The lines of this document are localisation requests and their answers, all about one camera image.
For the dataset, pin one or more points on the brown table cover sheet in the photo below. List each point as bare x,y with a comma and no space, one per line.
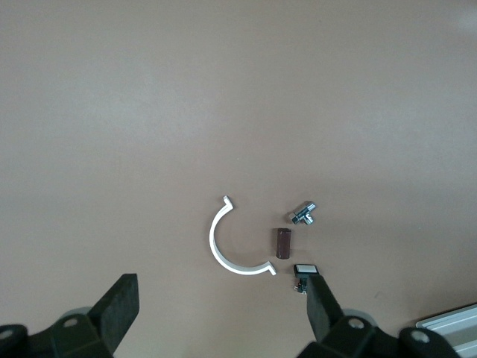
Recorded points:
238,93

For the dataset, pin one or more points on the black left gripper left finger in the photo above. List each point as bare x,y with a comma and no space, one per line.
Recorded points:
115,309

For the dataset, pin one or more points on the dark brown cylinder block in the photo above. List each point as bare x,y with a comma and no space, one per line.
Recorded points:
284,242

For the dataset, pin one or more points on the white drawer cabinet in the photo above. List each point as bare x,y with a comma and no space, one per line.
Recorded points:
454,328

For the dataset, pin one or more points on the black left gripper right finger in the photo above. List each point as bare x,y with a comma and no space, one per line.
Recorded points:
320,309

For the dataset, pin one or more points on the chrome tee pipe fitting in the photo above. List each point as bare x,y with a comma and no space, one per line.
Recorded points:
300,214

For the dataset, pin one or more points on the white square push button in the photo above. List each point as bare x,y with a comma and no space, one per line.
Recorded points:
305,269

